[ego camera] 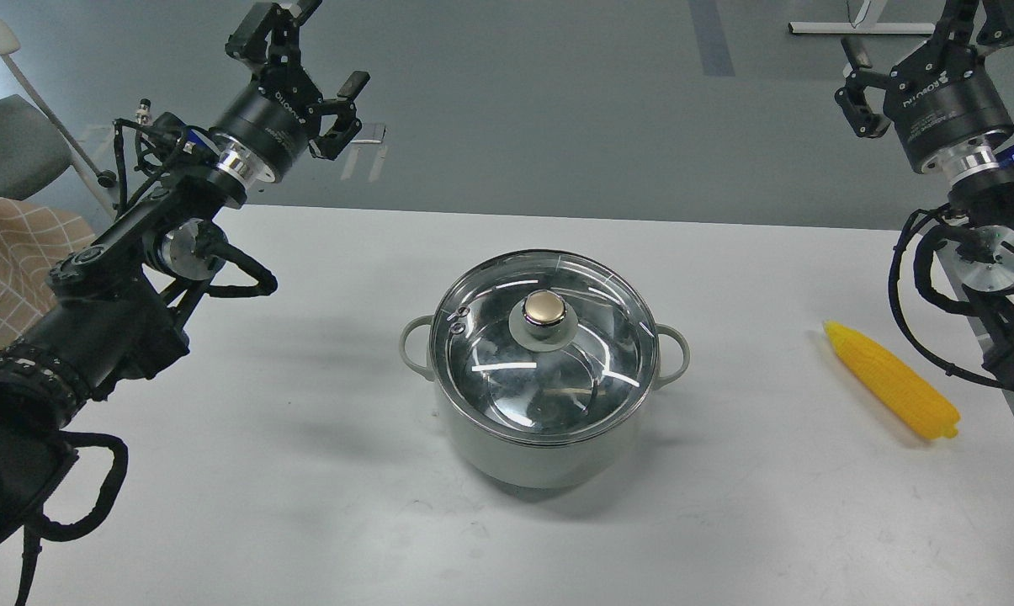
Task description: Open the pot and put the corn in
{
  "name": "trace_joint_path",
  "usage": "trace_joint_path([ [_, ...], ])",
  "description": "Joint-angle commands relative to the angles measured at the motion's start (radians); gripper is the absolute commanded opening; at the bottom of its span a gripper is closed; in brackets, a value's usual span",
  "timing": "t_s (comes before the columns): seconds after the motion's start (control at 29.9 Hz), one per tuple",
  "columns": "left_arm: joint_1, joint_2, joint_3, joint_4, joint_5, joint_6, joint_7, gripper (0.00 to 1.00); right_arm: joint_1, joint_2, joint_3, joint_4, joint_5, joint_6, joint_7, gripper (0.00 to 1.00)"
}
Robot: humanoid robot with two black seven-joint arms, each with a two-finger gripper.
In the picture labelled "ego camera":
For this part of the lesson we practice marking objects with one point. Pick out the white tape mark on floor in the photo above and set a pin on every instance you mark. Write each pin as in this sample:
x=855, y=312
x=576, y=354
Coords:
x=367, y=154

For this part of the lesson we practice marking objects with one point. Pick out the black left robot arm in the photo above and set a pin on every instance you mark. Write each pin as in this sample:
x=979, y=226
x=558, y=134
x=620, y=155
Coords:
x=123, y=301

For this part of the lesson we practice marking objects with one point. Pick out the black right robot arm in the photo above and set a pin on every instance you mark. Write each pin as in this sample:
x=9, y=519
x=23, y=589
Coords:
x=964, y=260

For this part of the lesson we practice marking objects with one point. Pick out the grey pot with steel rim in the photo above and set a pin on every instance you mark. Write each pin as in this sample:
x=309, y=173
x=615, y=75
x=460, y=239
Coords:
x=540, y=467

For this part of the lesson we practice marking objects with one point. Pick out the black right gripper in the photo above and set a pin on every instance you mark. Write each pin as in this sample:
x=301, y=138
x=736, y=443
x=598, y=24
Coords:
x=940, y=95

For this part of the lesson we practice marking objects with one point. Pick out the yellow corn cob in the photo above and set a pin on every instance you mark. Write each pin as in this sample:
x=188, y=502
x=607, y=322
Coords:
x=915, y=402

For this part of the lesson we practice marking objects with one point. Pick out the white table leg base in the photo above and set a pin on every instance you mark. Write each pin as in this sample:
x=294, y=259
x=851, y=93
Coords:
x=866, y=21

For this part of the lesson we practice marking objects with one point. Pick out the beige checked cloth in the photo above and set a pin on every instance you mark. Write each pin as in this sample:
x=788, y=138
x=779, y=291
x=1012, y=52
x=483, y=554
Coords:
x=32, y=239

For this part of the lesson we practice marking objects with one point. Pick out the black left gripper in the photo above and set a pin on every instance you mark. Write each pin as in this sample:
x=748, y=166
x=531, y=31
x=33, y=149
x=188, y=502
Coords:
x=279, y=112

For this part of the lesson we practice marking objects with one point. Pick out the glass lid with gold knob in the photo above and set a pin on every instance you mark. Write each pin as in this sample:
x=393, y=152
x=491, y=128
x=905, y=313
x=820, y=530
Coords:
x=543, y=347

